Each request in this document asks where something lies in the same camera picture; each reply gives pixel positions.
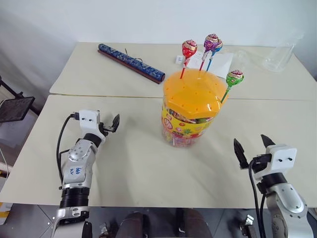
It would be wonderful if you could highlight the long blue patterned box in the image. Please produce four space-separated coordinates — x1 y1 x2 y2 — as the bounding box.
97 43 166 86

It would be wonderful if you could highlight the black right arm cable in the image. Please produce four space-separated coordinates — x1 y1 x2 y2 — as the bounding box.
248 158 267 238

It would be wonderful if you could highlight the purple wrapped lollipop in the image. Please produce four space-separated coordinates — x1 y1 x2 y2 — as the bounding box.
199 33 219 72

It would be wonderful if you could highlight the green wrapped lollipop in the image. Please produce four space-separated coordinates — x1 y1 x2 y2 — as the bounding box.
220 69 245 103

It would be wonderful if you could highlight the clear plastic beaker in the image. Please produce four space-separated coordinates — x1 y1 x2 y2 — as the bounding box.
262 31 305 73

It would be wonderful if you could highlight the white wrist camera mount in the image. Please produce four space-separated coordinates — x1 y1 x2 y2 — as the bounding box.
255 143 298 181
78 109 106 140

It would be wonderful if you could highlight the black mesh tray stand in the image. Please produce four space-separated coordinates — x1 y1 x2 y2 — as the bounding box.
0 76 36 124

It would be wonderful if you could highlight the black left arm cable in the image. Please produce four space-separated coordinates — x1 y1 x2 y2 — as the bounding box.
56 112 80 190

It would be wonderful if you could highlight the blue wrapped lollipop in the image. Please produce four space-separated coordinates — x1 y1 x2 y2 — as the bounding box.
206 39 223 73

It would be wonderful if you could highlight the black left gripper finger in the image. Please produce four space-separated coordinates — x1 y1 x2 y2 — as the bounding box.
111 114 121 133

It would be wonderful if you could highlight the red wrapped lollipop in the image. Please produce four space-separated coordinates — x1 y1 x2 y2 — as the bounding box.
180 39 198 80

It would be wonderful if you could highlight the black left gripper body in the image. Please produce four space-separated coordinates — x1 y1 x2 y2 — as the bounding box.
98 112 114 137

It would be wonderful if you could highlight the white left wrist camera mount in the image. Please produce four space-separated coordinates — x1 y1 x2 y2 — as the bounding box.
78 109 106 140

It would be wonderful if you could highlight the white paper sheet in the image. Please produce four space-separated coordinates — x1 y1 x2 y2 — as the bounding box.
190 50 234 76

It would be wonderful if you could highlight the clear candy jar orange lid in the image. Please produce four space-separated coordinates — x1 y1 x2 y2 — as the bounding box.
160 69 230 148

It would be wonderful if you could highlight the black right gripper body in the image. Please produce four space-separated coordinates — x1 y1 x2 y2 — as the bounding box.
239 153 272 175

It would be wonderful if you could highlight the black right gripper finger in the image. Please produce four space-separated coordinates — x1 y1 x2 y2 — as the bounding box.
233 138 250 170
260 134 276 150

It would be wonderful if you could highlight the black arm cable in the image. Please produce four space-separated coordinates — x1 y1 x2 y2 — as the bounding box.
56 112 80 190
248 158 267 238

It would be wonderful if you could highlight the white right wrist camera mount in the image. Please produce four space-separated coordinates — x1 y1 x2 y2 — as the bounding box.
255 143 298 181

